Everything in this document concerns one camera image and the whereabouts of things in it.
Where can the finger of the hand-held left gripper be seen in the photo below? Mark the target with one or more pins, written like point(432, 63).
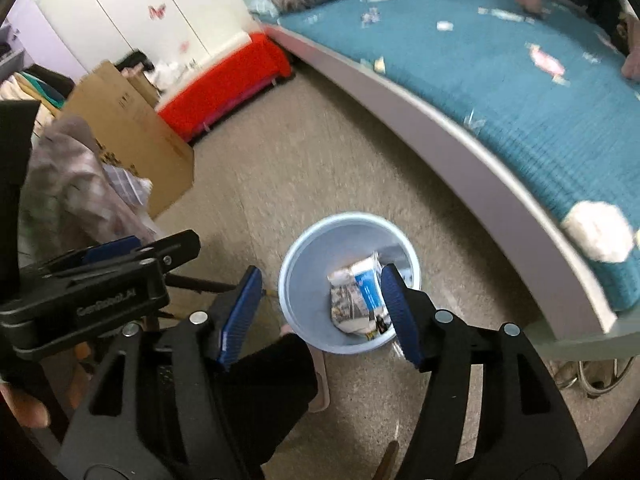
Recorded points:
point(112, 250)
point(175, 247)

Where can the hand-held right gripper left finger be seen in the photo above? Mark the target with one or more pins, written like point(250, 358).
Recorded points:
point(240, 315)

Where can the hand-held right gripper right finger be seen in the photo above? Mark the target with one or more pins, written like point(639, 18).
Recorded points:
point(402, 315)

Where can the white and blue packet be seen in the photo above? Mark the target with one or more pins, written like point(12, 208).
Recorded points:
point(362, 285)

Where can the light blue waste bin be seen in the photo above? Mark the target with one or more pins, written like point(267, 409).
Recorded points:
point(310, 260)

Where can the person's left hand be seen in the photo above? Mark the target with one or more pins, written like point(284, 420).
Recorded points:
point(25, 407)

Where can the grey checked tablecloth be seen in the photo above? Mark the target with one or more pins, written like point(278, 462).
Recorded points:
point(75, 195)

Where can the person's black trouser leg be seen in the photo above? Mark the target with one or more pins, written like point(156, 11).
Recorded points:
point(270, 390)

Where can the white slipper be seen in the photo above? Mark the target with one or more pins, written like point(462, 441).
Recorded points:
point(320, 390)

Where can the large cardboard box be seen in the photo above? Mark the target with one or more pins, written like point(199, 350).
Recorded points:
point(135, 135)

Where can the red covered bench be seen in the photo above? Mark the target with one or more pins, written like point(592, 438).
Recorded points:
point(225, 85)

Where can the white plastic bag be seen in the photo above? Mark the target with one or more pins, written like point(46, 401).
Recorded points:
point(172, 71)

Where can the hanging jackets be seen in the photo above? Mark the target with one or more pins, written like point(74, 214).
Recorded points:
point(30, 90)

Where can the black clothing pile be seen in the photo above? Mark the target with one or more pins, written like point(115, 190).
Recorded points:
point(134, 60)

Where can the faded pink butterfly sticker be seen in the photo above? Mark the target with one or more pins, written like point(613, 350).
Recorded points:
point(185, 46)

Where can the red butterfly sticker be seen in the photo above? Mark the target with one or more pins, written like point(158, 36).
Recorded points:
point(157, 12)

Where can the teal bed with fish sheet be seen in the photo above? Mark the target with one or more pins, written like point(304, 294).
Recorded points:
point(500, 90)

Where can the white wardrobe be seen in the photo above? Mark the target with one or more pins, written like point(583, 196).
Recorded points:
point(125, 0)

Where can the light blue plaid pillow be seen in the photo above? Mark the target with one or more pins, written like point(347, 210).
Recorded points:
point(263, 5)

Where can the mint bunk bed frame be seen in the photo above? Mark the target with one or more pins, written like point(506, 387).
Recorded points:
point(425, 125)

